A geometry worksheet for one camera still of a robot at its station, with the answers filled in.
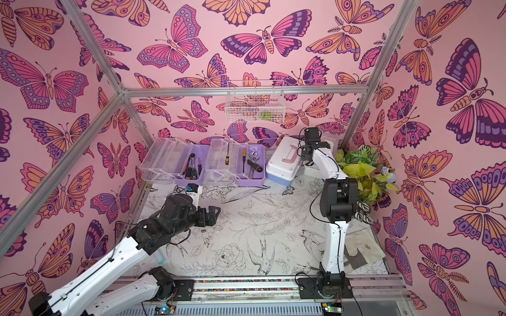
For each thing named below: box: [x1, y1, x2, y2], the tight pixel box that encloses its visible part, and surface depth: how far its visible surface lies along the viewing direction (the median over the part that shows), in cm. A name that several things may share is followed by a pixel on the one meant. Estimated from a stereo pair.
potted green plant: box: [335, 144, 399, 225], surface depth 81 cm
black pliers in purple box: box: [185, 152, 198, 180], surface depth 112 cm
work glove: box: [343, 217, 387, 270], surface depth 84 cm
